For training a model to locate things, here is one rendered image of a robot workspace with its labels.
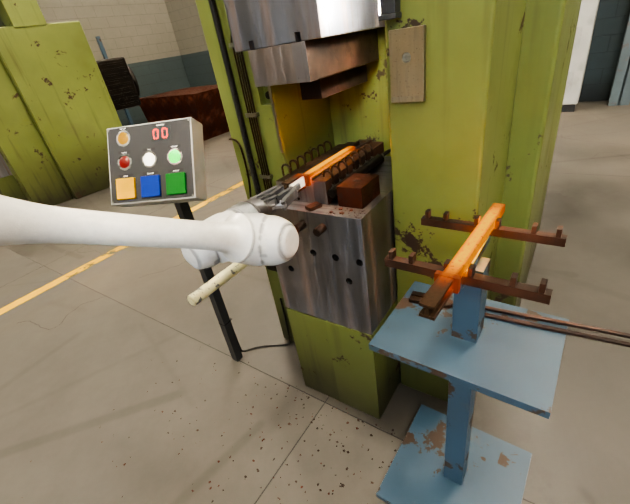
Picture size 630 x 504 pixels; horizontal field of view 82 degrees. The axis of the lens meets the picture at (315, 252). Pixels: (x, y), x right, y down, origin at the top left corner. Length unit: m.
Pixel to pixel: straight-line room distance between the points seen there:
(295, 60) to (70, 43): 4.97
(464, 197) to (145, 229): 0.83
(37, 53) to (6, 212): 5.11
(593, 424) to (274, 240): 1.43
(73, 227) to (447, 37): 0.89
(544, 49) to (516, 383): 1.00
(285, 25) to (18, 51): 4.85
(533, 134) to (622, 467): 1.15
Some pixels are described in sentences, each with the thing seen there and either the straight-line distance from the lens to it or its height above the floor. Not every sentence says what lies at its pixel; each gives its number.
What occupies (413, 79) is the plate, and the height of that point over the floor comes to 1.24.
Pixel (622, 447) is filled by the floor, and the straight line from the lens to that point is 1.78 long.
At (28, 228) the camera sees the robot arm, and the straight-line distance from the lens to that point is 0.71.
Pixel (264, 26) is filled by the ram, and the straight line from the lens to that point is 1.13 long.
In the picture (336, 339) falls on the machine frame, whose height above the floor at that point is 0.39.
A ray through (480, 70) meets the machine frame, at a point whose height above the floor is 1.24.
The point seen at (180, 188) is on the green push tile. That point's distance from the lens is 1.35.
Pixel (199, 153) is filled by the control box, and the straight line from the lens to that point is 1.40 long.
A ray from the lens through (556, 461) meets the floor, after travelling 1.66.
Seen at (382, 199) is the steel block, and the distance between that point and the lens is 1.14.
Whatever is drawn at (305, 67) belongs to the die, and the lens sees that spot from 1.06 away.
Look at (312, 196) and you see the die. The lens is 1.16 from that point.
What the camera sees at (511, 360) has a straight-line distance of 0.97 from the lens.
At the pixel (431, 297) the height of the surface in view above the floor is 0.95.
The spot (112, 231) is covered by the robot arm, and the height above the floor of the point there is 1.14.
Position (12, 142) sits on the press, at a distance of 5.75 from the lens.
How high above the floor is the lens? 1.37
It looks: 30 degrees down
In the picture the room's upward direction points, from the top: 10 degrees counter-clockwise
